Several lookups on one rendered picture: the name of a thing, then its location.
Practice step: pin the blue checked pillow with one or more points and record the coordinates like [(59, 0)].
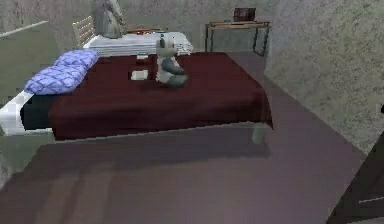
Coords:
[(77, 58), (55, 79)]

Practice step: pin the dark red covered bed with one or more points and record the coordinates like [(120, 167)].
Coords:
[(173, 103)]

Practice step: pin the pale wooden slatted chair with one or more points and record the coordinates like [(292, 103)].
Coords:
[(84, 30)]

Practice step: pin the grey curtain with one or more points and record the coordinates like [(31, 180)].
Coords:
[(108, 18)]

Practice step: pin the grey white teddy bear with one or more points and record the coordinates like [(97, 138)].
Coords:
[(168, 63)]

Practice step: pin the wooden side table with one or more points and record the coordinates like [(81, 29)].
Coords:
[(237, 30)]

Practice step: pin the dark wooden cupboard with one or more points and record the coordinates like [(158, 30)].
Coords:
[(361, 190)]

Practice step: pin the white desk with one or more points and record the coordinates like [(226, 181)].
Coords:
[(133, 43)]

